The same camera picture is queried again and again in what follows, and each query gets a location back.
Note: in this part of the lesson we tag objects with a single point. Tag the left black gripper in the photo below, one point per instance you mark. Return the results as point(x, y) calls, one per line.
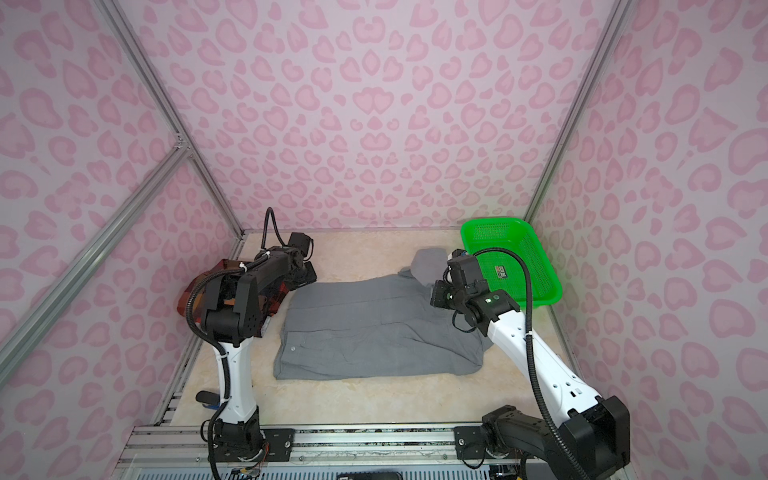
point(311, 276)

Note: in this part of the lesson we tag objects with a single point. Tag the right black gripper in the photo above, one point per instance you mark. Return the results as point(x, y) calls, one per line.
point(438, 291)

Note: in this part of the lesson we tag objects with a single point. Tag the green plastic basket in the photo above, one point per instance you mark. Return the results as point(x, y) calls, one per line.
point(502, 271)

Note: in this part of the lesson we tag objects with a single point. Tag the grey long sleeve shirt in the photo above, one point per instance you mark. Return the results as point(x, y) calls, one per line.
point(381, 327)

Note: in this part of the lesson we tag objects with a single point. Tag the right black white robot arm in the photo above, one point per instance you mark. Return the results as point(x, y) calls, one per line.
point(578, 433)

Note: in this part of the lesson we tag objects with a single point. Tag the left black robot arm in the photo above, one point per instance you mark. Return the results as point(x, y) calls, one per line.
point(236, 421)

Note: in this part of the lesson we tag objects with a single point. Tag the folded plaid flannel shirt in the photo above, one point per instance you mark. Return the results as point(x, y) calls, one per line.
point(234, 300)

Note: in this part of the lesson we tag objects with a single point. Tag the blue black tool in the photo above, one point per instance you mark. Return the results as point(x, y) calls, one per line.
point(208, 399)

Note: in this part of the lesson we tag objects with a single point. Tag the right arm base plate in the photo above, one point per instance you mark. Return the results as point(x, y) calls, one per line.
point(472, 446)

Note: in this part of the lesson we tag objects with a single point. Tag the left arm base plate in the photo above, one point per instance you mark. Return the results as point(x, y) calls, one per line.
point(277, 447)

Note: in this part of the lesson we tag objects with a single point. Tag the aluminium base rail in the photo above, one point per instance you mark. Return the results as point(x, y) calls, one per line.
point(341, 451)

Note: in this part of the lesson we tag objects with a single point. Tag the left corner aluminium post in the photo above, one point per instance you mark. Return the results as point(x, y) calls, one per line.
point(129, 41)

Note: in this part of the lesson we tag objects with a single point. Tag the corner aluminium post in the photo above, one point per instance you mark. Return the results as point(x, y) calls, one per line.
point(129, 41)
point(620, 15)

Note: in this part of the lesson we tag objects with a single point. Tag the diagonal aluminium frame bar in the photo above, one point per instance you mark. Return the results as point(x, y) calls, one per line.
point(39, 320)

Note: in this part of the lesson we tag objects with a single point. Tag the right corner aluminium post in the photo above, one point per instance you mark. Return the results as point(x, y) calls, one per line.
point(620, 15)

